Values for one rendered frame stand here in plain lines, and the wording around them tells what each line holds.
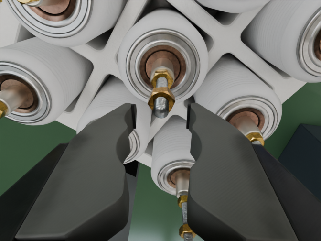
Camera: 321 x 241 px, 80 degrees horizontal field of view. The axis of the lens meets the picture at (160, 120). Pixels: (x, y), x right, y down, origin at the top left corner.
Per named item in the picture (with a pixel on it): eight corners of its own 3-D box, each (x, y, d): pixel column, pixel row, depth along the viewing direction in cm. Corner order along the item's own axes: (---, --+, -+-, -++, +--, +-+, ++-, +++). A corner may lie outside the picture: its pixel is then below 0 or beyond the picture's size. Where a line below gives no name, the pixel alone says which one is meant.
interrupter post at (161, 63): (155, 52, 19) (154, 61, 16) (177, 60, 20) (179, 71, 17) (148, 74, 20) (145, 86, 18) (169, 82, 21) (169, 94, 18)
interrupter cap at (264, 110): (239, 82, 21) (241, 84, 20) (289, 112, 23) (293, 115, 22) (198, 131, 24) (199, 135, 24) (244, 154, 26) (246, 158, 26)
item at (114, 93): (152, 109, 43) (144, 170, 28) (109, 104, 43) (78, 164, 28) (156, 67, 38) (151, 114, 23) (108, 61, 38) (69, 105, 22)
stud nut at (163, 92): (144, 93, 14) (143, 99, 13) (163, 81, 13) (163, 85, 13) (160, 113, 15) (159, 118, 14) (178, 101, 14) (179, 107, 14)
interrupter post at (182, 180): (188, 182, 30) (190, 202, 27) (173, 180, 29) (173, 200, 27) (192, 171, 28) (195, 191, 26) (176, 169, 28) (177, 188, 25)
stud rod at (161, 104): (155, 71, 19) (149, 111, 12) (163, 66, 18) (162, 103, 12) (161, 80, 19) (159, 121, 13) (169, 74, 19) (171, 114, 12)
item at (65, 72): (57, 75, 39) (-11, 125, 24) (48, 23, 34) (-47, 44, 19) (104, 80, 40) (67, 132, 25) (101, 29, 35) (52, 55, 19)
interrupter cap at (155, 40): (138, 14, 18) (137, 15, 17) (212, 45, 19) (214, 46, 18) (119, 87, 21) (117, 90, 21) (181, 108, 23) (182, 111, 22)
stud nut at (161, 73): (147, 75, 17) (147, 79, 16) (163, 64, 17) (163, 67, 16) (161, 92, 18) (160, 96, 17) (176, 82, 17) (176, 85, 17)
